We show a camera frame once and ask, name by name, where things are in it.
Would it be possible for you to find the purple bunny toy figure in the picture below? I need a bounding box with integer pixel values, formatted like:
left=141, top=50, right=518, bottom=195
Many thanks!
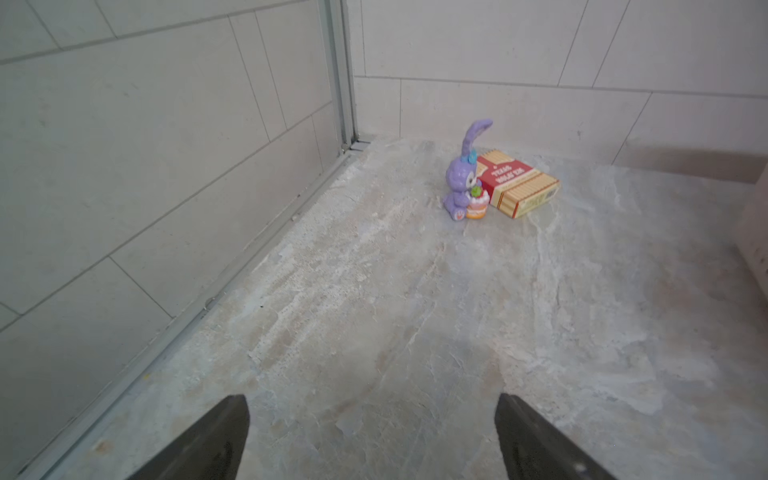
left=443, top=119, right=493, bottom=221

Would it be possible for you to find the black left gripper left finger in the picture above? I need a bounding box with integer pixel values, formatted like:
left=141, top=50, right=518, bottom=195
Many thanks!
left=129, top=394, right=250, bottom=480

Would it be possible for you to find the red striped card box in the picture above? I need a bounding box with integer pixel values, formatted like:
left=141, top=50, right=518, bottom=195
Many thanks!
left=477, top=150, right=561, bottom=219

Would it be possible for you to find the white plastic perforated basket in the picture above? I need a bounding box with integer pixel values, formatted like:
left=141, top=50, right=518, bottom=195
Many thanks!
left=735, top=169, right=768, bottom=296

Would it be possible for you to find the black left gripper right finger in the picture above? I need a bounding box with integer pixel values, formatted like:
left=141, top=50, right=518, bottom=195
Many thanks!
left=494, top=393, right=615, bottom=480

